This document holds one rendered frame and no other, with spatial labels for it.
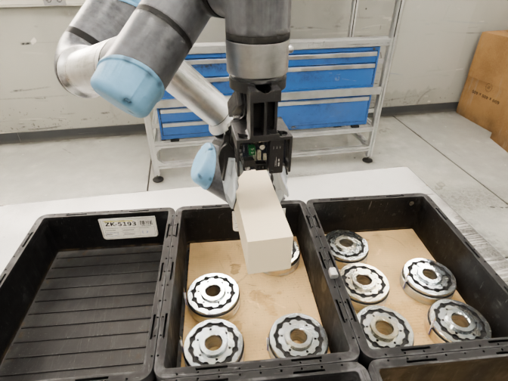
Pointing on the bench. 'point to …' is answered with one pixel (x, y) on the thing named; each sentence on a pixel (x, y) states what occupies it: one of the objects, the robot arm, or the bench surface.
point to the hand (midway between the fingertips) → (254, 196)
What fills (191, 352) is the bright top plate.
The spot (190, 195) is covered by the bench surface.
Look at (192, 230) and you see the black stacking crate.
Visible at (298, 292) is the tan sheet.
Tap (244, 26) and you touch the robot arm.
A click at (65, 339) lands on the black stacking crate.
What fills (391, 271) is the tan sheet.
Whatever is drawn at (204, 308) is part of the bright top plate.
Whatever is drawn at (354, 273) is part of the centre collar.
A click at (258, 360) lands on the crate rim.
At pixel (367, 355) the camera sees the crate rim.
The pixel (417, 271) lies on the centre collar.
